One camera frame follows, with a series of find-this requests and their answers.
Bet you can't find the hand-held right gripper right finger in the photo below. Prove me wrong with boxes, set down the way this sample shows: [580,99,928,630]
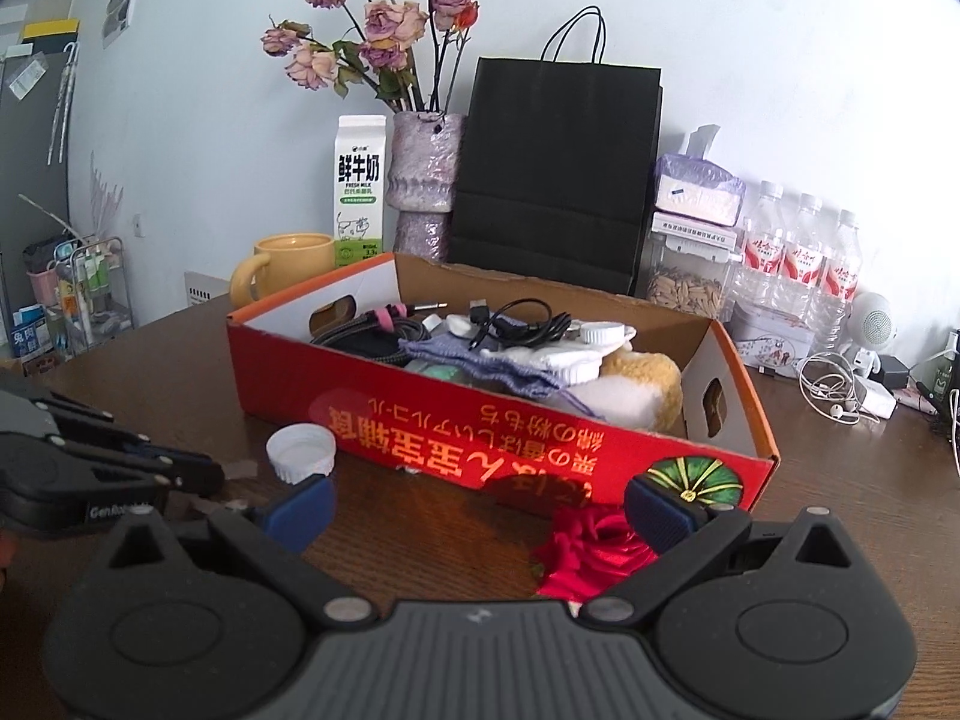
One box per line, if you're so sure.
[581,476,863,627]

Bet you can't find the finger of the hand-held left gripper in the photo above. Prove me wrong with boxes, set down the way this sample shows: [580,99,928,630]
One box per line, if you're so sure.
[90,472,226,500]
[45,431,226,477]

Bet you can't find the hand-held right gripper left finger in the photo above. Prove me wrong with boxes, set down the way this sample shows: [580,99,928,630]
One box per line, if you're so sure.
[97,476,383,627]

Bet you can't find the red cardboard box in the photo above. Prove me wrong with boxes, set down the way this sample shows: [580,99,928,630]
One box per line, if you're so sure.
[225,251,781,522]

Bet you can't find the black braided cable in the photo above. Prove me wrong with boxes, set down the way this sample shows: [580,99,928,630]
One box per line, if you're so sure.
[310,304,451,368]

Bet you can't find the red fabric rose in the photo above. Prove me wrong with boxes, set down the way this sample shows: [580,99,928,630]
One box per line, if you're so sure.
[531,506,662,602]

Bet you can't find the yellow and white plush toy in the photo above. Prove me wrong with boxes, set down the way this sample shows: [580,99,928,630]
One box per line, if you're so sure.
[559,349,685,434]

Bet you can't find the blue and white box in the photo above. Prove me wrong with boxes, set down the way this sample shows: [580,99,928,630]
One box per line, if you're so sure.
[11,304,62,377]

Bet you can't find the white floral tin box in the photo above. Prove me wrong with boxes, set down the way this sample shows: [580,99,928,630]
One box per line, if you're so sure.
[727,300,815,376]

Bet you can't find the light purple cloth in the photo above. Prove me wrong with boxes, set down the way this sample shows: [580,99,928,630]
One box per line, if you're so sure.
[397,334,565,400]

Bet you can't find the clear seed container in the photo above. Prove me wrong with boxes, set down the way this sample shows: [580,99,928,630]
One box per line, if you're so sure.
[645,211,743,320]

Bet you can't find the yellow ceramic mug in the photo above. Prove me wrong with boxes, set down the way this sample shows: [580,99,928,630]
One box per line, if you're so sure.
[229,234,336,310]

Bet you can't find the white charger block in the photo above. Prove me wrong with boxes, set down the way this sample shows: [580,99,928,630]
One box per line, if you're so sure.
[855,379,899,421]

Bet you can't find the purple dried grass sprig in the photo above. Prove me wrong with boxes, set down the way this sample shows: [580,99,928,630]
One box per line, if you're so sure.
[88,150,125,241]

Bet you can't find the white thin rod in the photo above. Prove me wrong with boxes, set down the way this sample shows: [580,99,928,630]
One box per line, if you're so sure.
[19,193,76,237]

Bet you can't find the red label water bottle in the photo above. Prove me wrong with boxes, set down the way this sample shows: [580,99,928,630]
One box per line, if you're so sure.
[784,193,826,308]
[817,208,862,346]
[739,180,788,301]

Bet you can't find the white round speaker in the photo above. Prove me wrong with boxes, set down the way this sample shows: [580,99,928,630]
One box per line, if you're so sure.
[840,291,897,376]

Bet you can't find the grey refrigerator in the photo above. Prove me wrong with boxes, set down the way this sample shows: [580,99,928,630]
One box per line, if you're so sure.
[0,52,76,301]

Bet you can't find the bagged white box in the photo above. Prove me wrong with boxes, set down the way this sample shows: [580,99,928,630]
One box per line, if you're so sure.
[652,124,747,227]

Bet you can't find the white milk carton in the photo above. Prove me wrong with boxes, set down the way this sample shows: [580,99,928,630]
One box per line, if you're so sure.
[332,114,391,267]

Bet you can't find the black paper bag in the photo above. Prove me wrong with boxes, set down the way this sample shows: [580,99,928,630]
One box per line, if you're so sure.
[448,6,665,297]

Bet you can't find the textured purple white vase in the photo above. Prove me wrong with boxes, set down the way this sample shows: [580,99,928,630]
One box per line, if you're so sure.
[390,111,466,260]

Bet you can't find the clear plastic bag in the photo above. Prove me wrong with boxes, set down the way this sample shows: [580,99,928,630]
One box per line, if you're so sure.
[6,52,50,100]

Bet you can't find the yellow and black box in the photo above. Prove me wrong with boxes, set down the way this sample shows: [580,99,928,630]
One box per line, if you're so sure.
[22,19,80,46]

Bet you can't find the dried rose bouquet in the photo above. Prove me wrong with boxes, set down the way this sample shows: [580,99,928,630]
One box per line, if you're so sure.
[261,0,481,113]

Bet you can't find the wire rack with toiletries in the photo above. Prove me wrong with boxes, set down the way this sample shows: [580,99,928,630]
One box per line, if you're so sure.
[22,235,137,361]

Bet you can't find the white wired earphones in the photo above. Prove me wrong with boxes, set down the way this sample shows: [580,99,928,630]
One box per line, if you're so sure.
[796,352,863,425]

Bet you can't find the thin black cable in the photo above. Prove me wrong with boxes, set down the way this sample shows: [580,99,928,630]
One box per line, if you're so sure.
[469,298,577,351]

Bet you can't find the white wall panel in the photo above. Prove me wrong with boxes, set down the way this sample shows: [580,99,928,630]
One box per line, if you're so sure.
[103,0,147,51]

